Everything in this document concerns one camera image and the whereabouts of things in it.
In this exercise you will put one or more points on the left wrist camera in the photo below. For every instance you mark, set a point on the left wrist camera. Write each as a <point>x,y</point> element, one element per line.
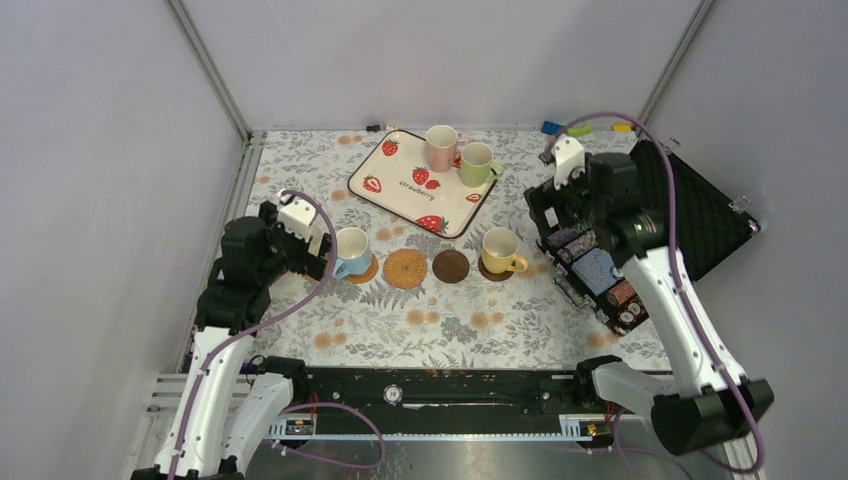
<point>296,215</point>

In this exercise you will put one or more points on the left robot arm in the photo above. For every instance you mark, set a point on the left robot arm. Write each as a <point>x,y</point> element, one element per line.
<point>203,442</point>

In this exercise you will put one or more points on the purple poker chip stack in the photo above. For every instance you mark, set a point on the purple poker chip stack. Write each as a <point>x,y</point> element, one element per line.
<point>562,237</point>

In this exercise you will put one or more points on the blue toy brick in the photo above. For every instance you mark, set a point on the blue toy brick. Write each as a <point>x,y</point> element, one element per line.
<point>550,128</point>

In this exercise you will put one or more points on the white poker chip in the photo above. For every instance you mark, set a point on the white poker chip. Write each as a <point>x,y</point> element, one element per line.
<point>392,394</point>

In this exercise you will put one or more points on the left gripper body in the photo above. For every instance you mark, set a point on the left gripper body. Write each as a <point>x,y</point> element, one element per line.
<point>289,252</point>

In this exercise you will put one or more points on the green toy brick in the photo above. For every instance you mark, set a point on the green toy brick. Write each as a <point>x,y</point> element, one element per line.
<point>579,131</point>

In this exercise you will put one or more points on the dark wooden coaster under mug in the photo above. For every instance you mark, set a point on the dark wooden coaster under mug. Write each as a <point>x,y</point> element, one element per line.
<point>495,277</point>

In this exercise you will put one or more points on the pink mug back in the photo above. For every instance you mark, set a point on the pink mug back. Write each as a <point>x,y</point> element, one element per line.
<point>443,142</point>

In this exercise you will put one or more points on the floral tablecloth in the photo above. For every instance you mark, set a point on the floral tablecloth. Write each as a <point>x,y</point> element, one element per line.
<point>524,322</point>

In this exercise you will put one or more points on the light bamboo coaster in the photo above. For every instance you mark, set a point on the light bamboo coaster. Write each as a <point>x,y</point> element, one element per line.
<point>368,275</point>

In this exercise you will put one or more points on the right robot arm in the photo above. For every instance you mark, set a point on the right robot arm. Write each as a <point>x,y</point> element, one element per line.
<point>711,399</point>

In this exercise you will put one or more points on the green mug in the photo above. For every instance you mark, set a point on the green mug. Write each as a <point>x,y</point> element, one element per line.
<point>477,165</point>

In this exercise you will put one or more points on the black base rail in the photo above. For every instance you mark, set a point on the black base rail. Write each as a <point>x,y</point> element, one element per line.
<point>438,402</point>

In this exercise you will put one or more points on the small dark wooden coaster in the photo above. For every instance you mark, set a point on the small dark wooden coaster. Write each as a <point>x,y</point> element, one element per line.
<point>450,266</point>

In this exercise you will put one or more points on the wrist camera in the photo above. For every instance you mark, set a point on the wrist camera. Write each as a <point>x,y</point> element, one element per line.
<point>296,215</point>
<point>567,154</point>

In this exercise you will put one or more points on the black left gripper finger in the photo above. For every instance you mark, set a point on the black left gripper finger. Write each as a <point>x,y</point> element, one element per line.
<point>321,246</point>
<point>314,268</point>

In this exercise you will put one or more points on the blue mug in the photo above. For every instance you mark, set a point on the blue mug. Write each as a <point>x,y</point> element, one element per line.
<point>354,256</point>

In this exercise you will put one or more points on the chrome case handle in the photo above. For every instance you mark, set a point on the chrome case handle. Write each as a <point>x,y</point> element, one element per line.
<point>579,300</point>

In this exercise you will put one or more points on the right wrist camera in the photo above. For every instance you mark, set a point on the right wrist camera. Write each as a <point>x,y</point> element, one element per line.
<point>567,154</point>

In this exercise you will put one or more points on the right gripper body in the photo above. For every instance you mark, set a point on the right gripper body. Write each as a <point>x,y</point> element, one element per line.
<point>580,199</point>

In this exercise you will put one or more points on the black poker chip case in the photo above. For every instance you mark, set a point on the black poker chip case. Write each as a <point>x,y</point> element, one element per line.
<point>705,223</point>

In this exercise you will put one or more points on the woven rattan coaster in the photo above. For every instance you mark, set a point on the woven rattan coaster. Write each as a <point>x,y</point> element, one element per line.
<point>405,268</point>

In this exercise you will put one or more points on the strawberry print tray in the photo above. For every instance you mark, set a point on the strawberry print tray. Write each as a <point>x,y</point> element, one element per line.
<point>396,178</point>

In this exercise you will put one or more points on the yellow mug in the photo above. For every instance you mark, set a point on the yellow mug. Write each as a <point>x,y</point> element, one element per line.
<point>500,247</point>

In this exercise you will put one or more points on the blue playing cards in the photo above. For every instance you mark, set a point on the blue playing cards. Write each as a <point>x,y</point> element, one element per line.
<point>597,271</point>

